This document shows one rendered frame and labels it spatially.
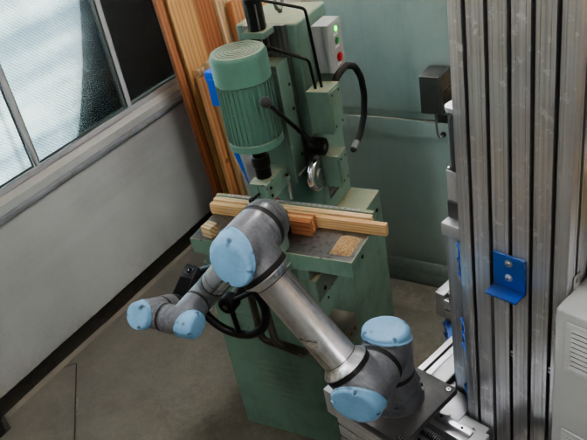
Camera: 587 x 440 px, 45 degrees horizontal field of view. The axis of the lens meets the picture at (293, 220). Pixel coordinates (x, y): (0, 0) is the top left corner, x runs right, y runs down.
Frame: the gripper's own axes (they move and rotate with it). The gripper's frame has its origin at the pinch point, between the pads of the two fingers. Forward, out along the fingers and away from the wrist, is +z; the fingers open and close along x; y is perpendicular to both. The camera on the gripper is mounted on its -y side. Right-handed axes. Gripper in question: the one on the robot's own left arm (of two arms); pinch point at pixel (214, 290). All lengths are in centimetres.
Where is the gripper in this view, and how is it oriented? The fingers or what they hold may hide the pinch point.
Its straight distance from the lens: 215.0
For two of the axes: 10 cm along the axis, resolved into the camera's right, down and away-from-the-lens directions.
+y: -1.3, 9.9, 1.1
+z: 4.7, -0.4, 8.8
